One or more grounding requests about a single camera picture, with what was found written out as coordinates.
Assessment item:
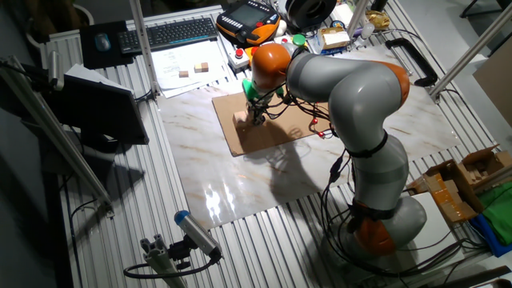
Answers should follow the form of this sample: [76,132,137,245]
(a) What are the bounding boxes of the black keyboard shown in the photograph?
[118,17,219,56]

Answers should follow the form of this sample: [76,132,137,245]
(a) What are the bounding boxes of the white flat box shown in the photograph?
[334,2,355,25]

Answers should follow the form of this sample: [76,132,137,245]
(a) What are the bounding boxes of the short aluminium profile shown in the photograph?
[139,234,189,288]

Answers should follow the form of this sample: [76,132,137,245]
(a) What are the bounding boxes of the grey computer mouse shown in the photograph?
[94,32,112,52]

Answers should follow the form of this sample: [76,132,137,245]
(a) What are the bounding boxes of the cardboard box white label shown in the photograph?
[318,26,351,51]

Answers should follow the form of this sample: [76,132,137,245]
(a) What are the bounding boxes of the upright aluminium post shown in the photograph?
[346,0,371,39]
[128,0,160,98]

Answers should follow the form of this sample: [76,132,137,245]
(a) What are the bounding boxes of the black camera cable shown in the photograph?
[122,255,221,280]

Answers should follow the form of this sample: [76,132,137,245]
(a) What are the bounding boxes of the thin black gripper wires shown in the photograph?
[255,87,341,139]

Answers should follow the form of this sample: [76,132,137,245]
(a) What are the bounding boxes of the black camera clamp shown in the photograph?
[167,235,193,271]

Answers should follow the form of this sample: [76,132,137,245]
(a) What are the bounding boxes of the black velcro strap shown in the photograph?
[344,130,390,159]
[346,199,397,233]

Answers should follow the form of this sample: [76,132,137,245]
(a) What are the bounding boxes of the long diagonal aluminium profile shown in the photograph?
[0,55,116,219]

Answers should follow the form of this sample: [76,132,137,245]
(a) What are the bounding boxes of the brown cardboard sheet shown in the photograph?
[211,90,333,158]

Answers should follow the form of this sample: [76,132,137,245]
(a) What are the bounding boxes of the taped cardboard box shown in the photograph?
[407,158,485,224]

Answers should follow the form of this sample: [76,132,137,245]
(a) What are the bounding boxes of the black filament spool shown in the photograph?
[284,0,338,30]

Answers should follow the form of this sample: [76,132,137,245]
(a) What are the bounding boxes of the blue flat box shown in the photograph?
[319,46,349,56]

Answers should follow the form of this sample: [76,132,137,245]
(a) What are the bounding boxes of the gold foil bag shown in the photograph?
[364,10,391,31]

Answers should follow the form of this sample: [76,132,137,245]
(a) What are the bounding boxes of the black cable bundle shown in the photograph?
[318,147,493,281]

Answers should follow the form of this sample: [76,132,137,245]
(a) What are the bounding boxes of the white box red mushroom button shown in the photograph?
[227,47,250,71]

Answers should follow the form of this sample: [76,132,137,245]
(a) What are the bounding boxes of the black orange teach pendant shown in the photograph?
[215,0,282,46]

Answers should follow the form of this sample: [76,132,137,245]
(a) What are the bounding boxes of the slanted aluminium post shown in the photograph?
[428,2,512,101]

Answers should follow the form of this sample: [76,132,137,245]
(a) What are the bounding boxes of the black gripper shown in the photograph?
[246,99,268,126]

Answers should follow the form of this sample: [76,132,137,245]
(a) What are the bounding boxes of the marble pattern sheet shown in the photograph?
[157,43,463,231]

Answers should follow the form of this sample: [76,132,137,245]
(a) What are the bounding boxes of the black mouse pad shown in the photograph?
[78,20,135,70]

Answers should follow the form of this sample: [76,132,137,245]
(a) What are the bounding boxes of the dark monitor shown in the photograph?
[47,74,150,146]

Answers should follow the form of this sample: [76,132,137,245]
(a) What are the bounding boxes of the white bottle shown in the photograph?
[359,22,376,42]

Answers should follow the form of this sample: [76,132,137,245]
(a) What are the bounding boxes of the black carry handle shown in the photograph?
[386,38,439,87]

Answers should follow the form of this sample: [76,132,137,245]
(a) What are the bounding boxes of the black connector blue light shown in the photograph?
[329,158,344,183]

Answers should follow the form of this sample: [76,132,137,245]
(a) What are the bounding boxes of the open cardboard box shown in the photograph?
[458,144,512,189]

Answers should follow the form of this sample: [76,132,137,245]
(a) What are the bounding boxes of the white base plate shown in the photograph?
[399,191,467,277]

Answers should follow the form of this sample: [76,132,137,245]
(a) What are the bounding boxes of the large cardboard panel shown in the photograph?
[473,47,512,129]

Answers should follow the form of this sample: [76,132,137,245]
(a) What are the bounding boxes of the silver camera blue end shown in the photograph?
[174,210,223,261]

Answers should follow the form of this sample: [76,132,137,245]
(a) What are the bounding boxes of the green cloth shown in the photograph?
[478,182,512,247]

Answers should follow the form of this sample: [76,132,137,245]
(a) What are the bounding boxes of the blue fabric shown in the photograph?
[470,214,512,258]

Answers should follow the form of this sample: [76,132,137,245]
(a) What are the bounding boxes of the yellow box green mushroom button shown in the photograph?
[290,34,309,50]

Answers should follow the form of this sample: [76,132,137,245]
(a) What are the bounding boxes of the printed paper sheets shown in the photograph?
[150,39,229,99]

